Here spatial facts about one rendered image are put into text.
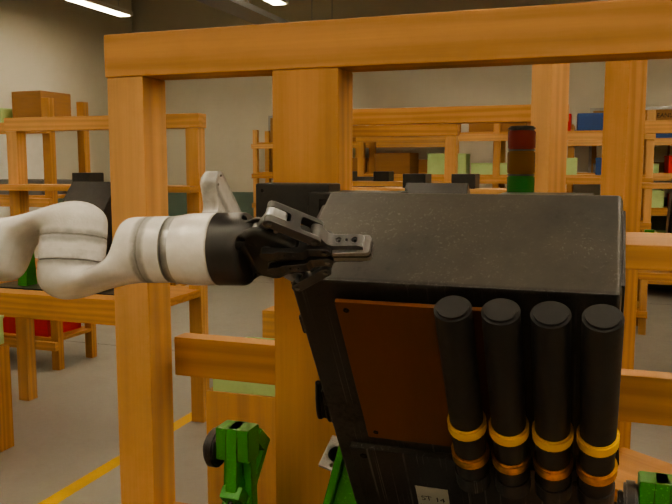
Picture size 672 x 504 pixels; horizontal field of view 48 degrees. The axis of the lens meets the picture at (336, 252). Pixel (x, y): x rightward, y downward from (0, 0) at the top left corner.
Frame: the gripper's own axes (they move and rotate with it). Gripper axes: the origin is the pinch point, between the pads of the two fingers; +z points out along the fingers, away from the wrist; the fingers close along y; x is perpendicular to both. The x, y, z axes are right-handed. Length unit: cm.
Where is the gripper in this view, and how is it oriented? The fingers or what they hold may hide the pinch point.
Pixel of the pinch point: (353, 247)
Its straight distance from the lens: 75.0
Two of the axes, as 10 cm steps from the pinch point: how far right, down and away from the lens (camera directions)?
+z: 9.7, -0.1, -2.4
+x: 1.3, -8.1, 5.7
